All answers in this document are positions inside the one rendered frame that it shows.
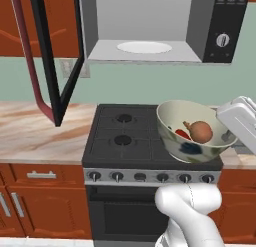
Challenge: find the black oven knob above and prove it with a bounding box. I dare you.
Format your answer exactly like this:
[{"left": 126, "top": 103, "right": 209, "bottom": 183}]
[
  {"left": 88, "top": 171, "right": 102, "bottom": 183},
  {"left": 133, "top": 172, "right": 147, "bottom": 183},
  {"left": 111, "top": 171, "right": 125, "bottom": 183},
  {"left": 178, "top": 173, "right": 193, "bottom": 184},
  {"left": 156, "top": 172, "right": 170, "bottom": 183},
  {"left": 201, "top": 173, "right": 215, "bottom": 184}
]

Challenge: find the red bell pepper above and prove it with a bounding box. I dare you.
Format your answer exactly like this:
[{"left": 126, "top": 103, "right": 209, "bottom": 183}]
[{"left": 174, "top": 128, "right": 193, "bottom": 141}]

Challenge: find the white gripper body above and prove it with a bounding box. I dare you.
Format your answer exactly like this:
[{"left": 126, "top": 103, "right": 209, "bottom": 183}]
[{"left": 215, "top": 101, "right": 256, "bottom": 156}]

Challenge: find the black microwave door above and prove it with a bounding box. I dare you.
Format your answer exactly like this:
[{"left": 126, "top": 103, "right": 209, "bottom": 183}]
[{"left": 28, "top": 0, "right": 85, "bottom": 127}]

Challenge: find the red-brown wall cupboard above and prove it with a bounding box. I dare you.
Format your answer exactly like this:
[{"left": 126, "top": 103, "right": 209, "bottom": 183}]
[{"left": 0, "top": 0, "right": 81, "bottom": 58}]

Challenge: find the grey microwave oven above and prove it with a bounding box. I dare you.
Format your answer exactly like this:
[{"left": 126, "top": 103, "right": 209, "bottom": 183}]
[{"left": 78, "top": 0, "right": 251, "bottom": 65}]

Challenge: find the white microwave turntable plate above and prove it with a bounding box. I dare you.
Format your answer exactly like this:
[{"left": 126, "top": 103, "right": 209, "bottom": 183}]
[{"left": 116, "top": 40, "right": 174, "bottom": 55}]

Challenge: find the dark red microwave door handle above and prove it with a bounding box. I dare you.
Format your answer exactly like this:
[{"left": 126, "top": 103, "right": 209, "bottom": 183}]
[{"left": 9, "top": 0, "right": 56, "bottom": 124}]

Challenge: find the cream bowl with coloured spots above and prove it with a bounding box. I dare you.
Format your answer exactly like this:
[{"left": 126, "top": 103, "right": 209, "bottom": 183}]
[{"left": 155, "top": 99, "right": 239, "bottom": 164}]

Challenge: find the grey wall socket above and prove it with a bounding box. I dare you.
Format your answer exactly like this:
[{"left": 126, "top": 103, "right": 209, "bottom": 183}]
[{"left": 59, "top": 58, "right": 91, "bottom": 80}]

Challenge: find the black gas hob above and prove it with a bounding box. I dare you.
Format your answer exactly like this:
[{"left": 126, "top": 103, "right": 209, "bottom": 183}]
[{"left": 81, "top": 103, "right": 224, "bottom": 169}]

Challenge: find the black oven door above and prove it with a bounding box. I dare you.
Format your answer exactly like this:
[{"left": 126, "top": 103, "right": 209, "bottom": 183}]
[{"left": 85, "top": 185, "right": 172, "bottom": 243}]

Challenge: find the red-brown base cupboard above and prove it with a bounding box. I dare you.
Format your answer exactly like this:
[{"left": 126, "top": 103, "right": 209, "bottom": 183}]
[{"left": 209, "top": 168, "right": 256, "bottom": 244}]

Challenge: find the silver cupboard door handle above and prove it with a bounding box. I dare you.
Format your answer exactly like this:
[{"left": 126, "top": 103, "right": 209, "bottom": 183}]
[
  {"left": 0, "top": 192, "right": 12, "bottom": 218},
  {"left": 10, "top": 191, "right": 26, "bottom": 219}
]

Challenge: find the brown onion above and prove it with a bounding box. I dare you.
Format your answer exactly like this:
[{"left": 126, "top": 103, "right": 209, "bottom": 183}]
[{"left": 182, "top": 120, "right": 214, "bottom": 145}]

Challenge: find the red-brown cupboard door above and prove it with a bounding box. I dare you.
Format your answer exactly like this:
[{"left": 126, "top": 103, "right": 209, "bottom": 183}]
[
  {"left": 0, "top": 186, "right": 26, "bottom": 239},
  {"left": 6, "top": 186, "right": 93, "bottom": 240}
]

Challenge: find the red-brown drawer front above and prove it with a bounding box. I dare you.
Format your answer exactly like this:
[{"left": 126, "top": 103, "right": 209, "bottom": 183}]
[
  {"left": 0, "top": 163, "right": 15, "bottom": 188},
  {"left": 9, "top": 163, "right": 85, "bottom": 189}
]

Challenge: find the black and silver oven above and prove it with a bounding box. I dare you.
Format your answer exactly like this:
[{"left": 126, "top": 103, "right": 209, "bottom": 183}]
[{"left": 82, "top": 166, "right": 223, "bottom": 247}]

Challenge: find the silver drawer handle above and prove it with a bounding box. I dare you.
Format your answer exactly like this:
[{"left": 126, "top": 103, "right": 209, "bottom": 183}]
[{"left": 26, "top": 170, "right": 57, "bottom": 180}]

